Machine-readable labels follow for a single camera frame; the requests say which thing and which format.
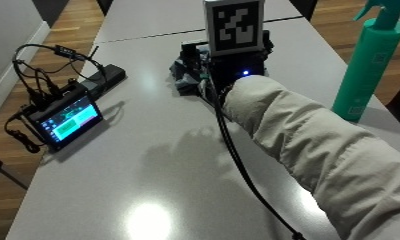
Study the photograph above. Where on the black rectangular box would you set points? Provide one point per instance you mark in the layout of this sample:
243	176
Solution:
104	78

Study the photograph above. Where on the white marker cube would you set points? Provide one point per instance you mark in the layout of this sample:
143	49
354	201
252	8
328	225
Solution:
233	26

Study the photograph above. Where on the small black touchscreen device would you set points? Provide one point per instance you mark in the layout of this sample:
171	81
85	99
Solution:
67	120

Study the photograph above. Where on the teal spray bottle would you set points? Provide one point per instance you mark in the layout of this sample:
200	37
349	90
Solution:
368	63

